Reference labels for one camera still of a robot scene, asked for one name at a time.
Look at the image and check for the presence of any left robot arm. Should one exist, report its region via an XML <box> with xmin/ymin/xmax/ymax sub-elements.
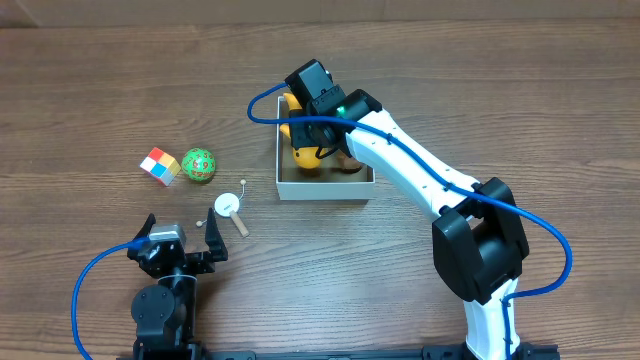
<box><xmin>127</xmin><ymin>209</ymin><xmax>228</xmax><ymax>360</ymax></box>

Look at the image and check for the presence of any green numbered ball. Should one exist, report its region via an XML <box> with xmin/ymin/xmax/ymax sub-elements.
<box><xmin>181</xmin><ymin>147</ymin><xmax>216</xmax><ymax>182</ymax></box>

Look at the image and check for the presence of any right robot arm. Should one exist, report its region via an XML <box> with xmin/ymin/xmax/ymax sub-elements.
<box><xmin>284</xmin><ymin>59</ymin><xmax>529</xmax><ymax>359</ymax></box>

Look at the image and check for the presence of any left blue cable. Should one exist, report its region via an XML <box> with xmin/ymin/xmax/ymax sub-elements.
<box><xmin>70</xmin><ymin>236</ymin><xmax>151</xmax><ymax>360</ymax></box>

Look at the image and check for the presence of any brown plush toy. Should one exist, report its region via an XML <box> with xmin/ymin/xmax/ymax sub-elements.
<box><xmin>336</xmin><ymin>150</ymin><xmax>363</xmax><ymax>174</ymax></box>

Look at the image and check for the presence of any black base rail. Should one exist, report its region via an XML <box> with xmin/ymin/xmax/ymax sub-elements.
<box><xmin>116</xmin><ymin>343</ymin><xmax>561</xmax><ymax>360</ymax></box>

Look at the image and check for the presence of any white cardboard box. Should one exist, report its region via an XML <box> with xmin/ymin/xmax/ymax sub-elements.
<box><xmin>275</xmin><ymin>95</ymin><xmax>376</xmax><ymax>202</ymax></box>

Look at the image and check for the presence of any multicoloured cube puzzle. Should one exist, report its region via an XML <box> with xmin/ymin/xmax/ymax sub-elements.
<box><xmin>139</xmin><ymin>147</ymin><xmax>181</xmax><ymax>186</ymax></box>

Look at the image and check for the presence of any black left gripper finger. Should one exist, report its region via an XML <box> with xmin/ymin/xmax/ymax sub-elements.
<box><xmin>131</xmin><ymin>213</ymin><xmax>156</xmax><ymax>245</ymax></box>
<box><xmin>205</xmin><ymin>208</ymin><xmax>228</xmax><ymax>262</ymax></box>

